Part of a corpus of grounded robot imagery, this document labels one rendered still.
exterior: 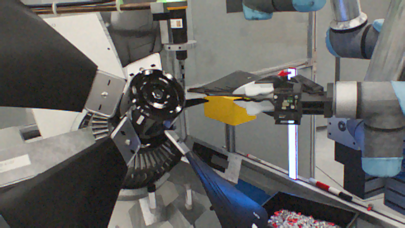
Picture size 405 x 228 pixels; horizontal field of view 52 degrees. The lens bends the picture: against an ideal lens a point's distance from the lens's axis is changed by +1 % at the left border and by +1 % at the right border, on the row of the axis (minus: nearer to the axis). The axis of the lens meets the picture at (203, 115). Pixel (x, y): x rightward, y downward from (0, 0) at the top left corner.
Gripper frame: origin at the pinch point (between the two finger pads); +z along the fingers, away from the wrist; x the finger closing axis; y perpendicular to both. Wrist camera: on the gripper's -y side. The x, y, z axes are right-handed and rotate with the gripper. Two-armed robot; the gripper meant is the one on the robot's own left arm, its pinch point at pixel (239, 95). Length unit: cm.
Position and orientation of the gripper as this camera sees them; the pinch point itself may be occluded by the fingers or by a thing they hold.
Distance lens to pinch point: 94.0
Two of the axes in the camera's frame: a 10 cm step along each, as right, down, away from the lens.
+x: 1.1, 9.1, 4.0
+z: -9.5, -0.2, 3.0
